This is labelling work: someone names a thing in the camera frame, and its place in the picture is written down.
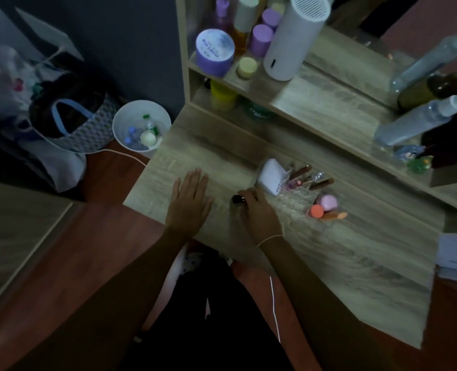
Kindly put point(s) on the white plastic bag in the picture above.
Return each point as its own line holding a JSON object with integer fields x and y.
{"x": 54, "y": 166}

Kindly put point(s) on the small white box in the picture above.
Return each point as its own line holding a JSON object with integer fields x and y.
{"x": 273, "y": 177}

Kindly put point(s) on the white stool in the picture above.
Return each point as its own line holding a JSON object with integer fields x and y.
{"x": 170, "y": 282}

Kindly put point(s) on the person's right hand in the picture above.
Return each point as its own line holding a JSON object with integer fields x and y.
{"x": 261, "y": 220}

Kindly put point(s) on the white cylindrical humidifier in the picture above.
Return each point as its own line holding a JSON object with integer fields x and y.
{"x": 294, "y": 38}

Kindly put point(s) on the wooden dressing table with shelves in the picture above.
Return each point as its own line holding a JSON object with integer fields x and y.
{"x": 348, "y": 247}

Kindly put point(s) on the small green figurine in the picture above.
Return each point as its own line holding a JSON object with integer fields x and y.
{"x": 419, "y": 165}

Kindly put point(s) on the person's right forearm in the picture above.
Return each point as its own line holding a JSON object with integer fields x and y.
{"x": 321, "y": 309}

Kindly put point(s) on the green jar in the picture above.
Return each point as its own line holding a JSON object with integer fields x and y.
{"x": 258, "y": 111}

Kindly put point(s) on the clear spray bottle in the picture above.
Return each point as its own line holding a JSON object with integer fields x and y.
{"x": 414, "y": 121}
{"x": 429, "y": 59}

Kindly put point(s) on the blue cap plastic bottle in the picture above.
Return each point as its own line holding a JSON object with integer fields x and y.
{"x": 131, "y": 137}

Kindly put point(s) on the peach cosmetic tube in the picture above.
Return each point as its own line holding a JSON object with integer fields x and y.
{"x": 334, "y": 215}

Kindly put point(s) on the large purple round jar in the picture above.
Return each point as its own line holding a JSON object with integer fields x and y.
{"x": 215, "y": 52}

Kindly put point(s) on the person's left forearm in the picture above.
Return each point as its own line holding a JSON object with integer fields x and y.
{"x": 97, "y": 301}

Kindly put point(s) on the clear plastic organizer tray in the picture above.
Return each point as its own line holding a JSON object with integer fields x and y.
{"x": 302, "y": 197}

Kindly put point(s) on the orange makeup sponge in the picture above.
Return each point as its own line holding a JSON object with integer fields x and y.
{"x": 316, "y": 211}

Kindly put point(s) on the amber bottle with white cap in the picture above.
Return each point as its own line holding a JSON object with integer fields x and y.
{"x": 244, "y": 23}

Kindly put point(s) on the pink bottle with purple cap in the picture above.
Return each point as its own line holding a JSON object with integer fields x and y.
{"x": 222, "y": 13}

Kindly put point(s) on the person's right thumb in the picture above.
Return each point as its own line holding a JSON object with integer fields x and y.
{"x": 244, "y": 207}

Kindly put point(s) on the person's left hand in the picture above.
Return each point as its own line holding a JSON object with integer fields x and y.
{"x": 187, "y": 212}

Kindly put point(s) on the pink lip gloss tube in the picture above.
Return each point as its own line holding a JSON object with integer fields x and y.
{"x": 293, "y": 184}

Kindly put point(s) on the white round container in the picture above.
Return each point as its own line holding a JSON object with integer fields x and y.
{"x": 148, "y": 138}

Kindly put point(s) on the mirror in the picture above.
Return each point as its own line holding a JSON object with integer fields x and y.
{"x": 387, "y": 30}

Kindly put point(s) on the person's left little finger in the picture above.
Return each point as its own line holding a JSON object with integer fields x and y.
{"x": 176, "y": 189}

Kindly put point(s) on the dark brown lip gloss tube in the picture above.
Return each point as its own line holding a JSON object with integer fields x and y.
{"x": 322, "y": 183}

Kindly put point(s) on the white waste bin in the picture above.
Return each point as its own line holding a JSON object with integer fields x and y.
{"x": 126, "y": 111}

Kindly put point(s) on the person's left thumb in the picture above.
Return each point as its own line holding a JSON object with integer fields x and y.
{"x": 209, "y": 208}

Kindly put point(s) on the dark box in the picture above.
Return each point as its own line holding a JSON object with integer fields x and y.
{"x": 454, "y": 139}

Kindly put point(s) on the small pale yellow jar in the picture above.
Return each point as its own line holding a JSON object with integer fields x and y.
{"x": 247, "y": 67}

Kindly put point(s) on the person's left middle finger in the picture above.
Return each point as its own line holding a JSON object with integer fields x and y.
{"x": 195, "y": 183}

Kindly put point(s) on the light wooden cabinet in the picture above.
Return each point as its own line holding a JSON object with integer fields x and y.
{"x": 15, "y": 235}

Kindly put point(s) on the green cap plastic bottle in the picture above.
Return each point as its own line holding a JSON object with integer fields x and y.
{"x": 151, "y": 123}

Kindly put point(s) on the person's black trousers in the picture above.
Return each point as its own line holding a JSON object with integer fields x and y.
{"x": 213, "y": 320}

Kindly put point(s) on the small dark nail polish bottle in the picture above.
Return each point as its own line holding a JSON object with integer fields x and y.
{"x": 237, "y": 198}

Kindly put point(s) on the brown cap lip gloss tube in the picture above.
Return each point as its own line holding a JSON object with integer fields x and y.
{"x": 300, "y": 171}

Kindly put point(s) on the dark olive glass bottle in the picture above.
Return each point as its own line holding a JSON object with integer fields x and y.
{"x": 425, "y": 90}

